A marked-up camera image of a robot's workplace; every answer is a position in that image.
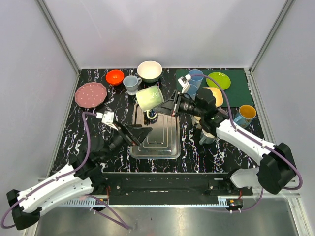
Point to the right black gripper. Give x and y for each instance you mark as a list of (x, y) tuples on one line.
[(172, 105)]

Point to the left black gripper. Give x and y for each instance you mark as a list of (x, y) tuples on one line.
[(129, 137)]

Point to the dark blue mug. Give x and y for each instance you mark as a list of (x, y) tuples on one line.
[(151, 114)]

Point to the light green mug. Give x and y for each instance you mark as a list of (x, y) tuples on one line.
[(149, 98)]

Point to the cream white mug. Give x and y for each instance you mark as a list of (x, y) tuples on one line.
[(196, 122)]

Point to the grey blue mug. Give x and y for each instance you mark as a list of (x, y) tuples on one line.
[(206, 138)]

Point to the blue butterfly mug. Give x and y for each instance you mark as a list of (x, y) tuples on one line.
[(245, 116)]

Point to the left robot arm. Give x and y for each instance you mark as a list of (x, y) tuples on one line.
[(81, 176)]

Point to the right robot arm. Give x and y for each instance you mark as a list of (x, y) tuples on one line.
[(276, 166)]

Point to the silver metal tray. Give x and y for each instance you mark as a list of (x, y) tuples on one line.
[(163, 142)]

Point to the blue plastic tumbler front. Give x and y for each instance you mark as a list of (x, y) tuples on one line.
[(192, 91)]

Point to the blue plastic tumbler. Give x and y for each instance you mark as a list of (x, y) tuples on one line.
[(196, 77), (192, 91)]

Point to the blue plastic tumbler rear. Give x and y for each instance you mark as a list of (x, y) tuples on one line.
[(196, 77)]

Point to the large white bowl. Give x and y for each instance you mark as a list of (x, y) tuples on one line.
[(150, 71)]

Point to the light blue footed cup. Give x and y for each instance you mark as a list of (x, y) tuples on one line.
[(131, 84)]

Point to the yellow square plate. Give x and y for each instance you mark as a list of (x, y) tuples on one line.
[(217, 94)]

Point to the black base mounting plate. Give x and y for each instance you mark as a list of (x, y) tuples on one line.
[(167, 189)]

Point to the orange red bowl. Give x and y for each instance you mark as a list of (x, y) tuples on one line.
[(115, 77)]

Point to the pink dotted plate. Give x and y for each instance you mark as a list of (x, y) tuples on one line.
[(90, 95)]

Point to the lime green plate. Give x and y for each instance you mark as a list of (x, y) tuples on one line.
[(222, 79)]

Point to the dark green mat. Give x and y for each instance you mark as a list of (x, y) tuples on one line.
[(238, 92)]

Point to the grey slotted cable duct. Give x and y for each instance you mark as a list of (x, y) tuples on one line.
[(90, 202)]

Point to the right aluminium frame post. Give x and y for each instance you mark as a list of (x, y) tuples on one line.
[(275, 27)]

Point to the aluminium frame post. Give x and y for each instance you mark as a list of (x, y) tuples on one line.
[(57, 33), (275, 27)]

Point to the left aluminium frame post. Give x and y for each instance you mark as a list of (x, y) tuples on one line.
[(57, 33)]

